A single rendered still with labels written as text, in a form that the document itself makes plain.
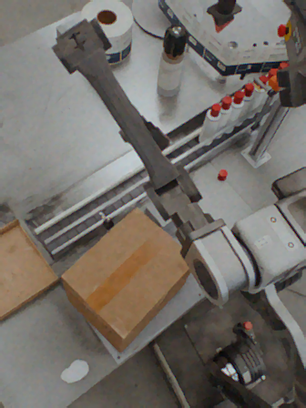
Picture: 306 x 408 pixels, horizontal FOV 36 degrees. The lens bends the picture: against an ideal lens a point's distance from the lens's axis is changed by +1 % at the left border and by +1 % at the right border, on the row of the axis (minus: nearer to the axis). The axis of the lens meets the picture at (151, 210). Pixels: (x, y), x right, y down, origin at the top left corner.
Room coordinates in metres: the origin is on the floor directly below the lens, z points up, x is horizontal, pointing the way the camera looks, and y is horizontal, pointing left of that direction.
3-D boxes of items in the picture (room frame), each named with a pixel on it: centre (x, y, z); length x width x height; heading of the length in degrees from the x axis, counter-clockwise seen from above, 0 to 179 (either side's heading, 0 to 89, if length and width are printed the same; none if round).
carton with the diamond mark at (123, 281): (0.40, 0.02, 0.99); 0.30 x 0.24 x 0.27; 147
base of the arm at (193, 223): (0.41, -0.10, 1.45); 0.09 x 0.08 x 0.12; 129
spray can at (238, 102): (1.10, -0.22, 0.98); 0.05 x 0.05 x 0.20
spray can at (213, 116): (1.03, -0.15, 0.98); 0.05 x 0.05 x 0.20
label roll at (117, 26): (1.39, 0.31, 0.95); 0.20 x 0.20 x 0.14
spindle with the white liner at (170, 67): (1.24, 0.04, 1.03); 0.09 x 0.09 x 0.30
